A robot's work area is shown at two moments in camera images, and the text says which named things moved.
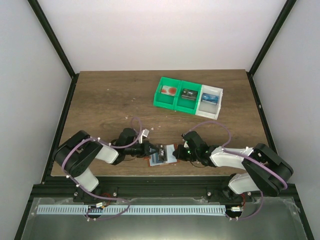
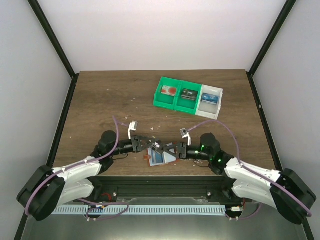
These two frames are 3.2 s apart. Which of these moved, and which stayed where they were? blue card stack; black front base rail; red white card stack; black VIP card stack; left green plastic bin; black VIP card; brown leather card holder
Moved: black VIP card
Stayed: black VIP card stack; blue card stack; left green plastic bin; red white card stack; brown leather card holder; black front base rail
